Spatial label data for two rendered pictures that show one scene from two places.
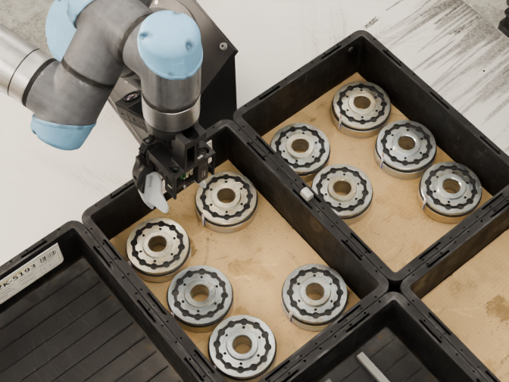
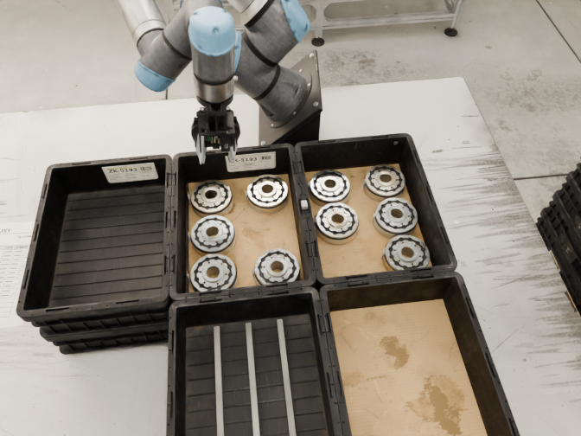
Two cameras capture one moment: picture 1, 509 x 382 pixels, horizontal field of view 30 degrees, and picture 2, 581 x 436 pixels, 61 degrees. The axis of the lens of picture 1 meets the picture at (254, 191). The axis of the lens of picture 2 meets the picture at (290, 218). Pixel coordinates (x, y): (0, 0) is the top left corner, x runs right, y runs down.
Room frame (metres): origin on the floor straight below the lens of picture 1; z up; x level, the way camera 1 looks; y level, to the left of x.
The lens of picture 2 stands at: (0.18, -0.40, 1.82)
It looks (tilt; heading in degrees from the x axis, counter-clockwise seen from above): 55 degrees down; 31
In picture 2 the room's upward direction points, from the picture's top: straight up
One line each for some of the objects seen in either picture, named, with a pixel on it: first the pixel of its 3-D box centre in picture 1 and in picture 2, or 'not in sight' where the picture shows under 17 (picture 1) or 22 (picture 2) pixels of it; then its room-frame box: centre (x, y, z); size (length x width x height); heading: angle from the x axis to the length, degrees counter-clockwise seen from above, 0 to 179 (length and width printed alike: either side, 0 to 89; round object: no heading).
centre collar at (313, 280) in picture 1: (314, 292); (277, 266); (0.62, -0.09, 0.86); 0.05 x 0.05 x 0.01
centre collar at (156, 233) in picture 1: (157, 244); (211, 195); (0.70, 0.16, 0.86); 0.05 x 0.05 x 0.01
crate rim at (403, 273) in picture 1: (376, 148); (368, 202); (0.84, -0.20, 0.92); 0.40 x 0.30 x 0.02; 38
